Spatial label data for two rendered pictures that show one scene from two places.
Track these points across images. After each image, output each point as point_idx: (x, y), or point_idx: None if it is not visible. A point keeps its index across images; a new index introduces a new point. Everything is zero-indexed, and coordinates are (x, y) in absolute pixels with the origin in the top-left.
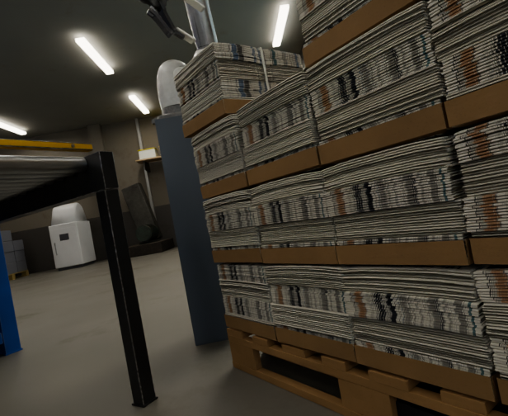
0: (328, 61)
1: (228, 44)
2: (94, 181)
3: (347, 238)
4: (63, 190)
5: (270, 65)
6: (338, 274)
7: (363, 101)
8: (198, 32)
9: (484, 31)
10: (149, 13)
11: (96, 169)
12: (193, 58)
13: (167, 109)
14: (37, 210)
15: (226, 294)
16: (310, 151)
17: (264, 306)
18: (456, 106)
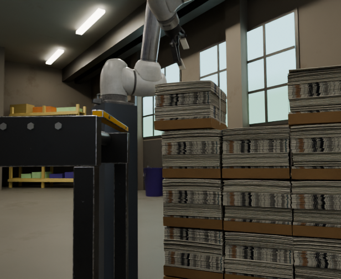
0: (308, 128)
1: (213, 83)
2: (115, 154)
3: (301, 221)
4: None
5: (220, 99)
6: (291, 241)
7: (326, 154)
8: (150, 50)
9: None
10: (171, 45)
11: (120, 145)
12: (138, 64)
13: (112, 96)
14: None
15: (169, 250)
16: (284, 170)
17: (215, 259)
18: None
